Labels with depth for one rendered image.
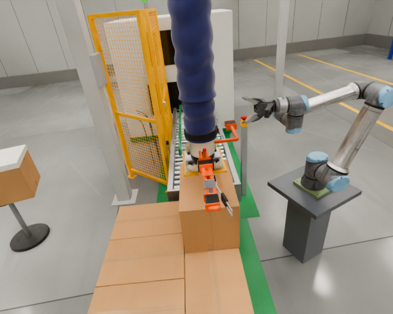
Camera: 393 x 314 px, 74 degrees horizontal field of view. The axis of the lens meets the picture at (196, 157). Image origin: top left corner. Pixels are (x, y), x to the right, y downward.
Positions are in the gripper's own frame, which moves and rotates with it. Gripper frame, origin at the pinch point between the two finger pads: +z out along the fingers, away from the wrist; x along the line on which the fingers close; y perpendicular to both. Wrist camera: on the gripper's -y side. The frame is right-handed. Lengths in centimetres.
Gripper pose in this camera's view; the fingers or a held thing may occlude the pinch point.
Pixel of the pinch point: (241, 111)
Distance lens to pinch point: 146.2
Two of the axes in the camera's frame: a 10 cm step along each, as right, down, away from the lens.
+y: -0.7, -5.0, 8.6
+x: -0.9, -8.6, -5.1
